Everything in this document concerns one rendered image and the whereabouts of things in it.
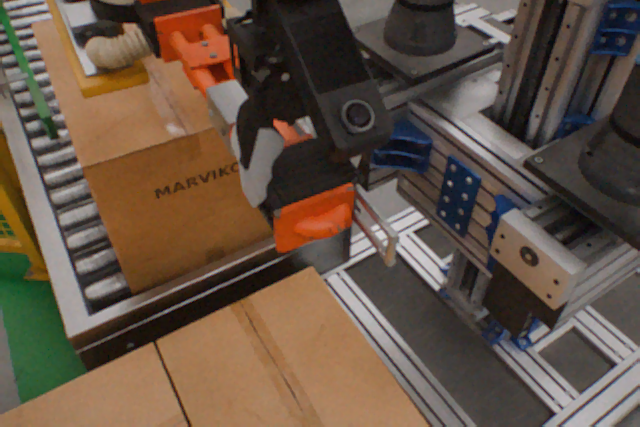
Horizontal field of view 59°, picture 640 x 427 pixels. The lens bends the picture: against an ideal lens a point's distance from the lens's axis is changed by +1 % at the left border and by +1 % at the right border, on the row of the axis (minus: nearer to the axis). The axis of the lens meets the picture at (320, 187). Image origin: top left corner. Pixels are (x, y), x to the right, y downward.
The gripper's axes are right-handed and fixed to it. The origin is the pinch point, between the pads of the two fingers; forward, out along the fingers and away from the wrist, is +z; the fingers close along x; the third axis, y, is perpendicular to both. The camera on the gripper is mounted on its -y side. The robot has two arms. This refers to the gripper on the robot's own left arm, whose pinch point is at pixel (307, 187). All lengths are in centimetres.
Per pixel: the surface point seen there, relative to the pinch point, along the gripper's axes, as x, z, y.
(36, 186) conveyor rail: 34, 69, 95
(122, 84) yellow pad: 9.8, 12.3, 43.3
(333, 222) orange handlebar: 0.0, -0.4, -5.2
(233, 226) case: -6, 63, 54
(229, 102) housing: 2.3, -1.2, 13.6
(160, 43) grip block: 5.0, 0.5, 31.3
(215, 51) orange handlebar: 0.2, -1.1, 23.9
